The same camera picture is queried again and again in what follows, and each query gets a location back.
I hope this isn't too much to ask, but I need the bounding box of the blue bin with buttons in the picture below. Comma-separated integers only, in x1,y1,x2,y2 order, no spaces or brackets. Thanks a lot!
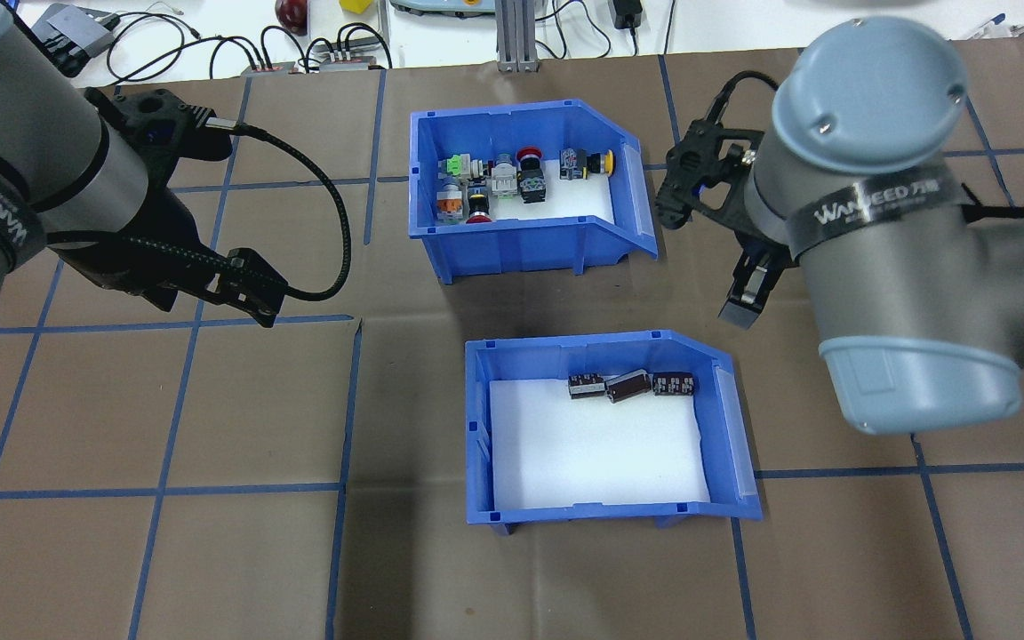
408,98,660,285

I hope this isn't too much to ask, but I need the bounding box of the blue bin with capacitors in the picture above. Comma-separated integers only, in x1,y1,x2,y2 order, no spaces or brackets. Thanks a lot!
464,329,764,536

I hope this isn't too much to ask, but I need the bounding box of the yellow push button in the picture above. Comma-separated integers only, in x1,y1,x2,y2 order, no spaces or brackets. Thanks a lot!
558,147,617,182

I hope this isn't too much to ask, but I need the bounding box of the grey docking hub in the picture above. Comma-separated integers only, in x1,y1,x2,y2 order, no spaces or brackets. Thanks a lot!
32,3,119,61

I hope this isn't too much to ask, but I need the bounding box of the middle black capacitor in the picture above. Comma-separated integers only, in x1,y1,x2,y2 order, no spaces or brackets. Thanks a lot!
605,370,653,404

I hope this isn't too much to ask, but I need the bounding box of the white side table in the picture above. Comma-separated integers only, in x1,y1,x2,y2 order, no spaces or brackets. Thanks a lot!
0,0,1024,87

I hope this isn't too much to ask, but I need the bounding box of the grey blue teach pendant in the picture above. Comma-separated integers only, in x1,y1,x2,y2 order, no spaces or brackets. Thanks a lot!
388,0,500,19

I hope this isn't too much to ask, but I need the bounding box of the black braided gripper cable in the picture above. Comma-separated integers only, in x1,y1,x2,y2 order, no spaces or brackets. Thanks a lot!
208,118,354,304

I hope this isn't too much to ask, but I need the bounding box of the black looped cable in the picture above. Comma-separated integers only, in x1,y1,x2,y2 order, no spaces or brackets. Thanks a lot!
106,12,204,86

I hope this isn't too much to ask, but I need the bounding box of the small grey switch block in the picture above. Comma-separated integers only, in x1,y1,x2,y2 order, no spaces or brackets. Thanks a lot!
516,145,550,205

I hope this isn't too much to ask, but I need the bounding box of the white grey switch block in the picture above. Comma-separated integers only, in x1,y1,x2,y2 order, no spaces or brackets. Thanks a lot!
489,154,520,198

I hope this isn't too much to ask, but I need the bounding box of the orange grey selector switch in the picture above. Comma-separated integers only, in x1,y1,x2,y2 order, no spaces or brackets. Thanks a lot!
435,176,466,225

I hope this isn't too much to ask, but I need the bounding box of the aluminium post with black strip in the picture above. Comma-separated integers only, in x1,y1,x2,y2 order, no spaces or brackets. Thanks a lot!
496,0,542,73

